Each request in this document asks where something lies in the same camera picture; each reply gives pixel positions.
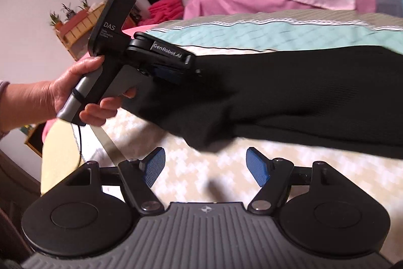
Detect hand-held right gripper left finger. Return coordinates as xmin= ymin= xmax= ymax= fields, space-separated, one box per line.
xmin=66 ymin=147 xmax=166 ymax=214

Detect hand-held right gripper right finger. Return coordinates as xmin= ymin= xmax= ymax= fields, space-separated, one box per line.
xmin=246 ymin=147 xmax=344 ymax=214

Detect black pants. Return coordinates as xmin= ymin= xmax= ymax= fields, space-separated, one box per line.
xmin=121 ymin=45 xmax=403 ymax=159

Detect person's left forearm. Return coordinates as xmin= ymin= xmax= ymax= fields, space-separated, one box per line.
xmin=0 ymin=80 xmax=56 ymax=139

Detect person's left hand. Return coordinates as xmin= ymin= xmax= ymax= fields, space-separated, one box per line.
xmin=51 ymin=55 xmax=138 ymax=128

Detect wooden shelf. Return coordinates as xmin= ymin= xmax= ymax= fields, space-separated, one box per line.
xmin=55 ymin=3 xmax=106 ymax=61

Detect small potted plant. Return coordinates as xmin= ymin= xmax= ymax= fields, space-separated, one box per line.
xmin=61 ymin=2 xmax=77 ymax=18
xmin=49 ymin=12 xmax=64 ymax=27

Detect stack of red clothes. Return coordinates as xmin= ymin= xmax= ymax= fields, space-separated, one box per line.
xmin=148 ymin=0 xmax=185 ymax=26

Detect patterned bedsheet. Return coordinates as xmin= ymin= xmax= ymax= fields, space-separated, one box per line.
xmin=41 ymin=12 xmax=403 ymax=203

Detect black cable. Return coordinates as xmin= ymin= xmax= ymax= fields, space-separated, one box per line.
xmin=72 ymin=122 xmax=87 ymax=164

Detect wooden frame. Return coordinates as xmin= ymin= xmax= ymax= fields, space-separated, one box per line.
xmin=24 ymin=124 xmax=45 ymax=158

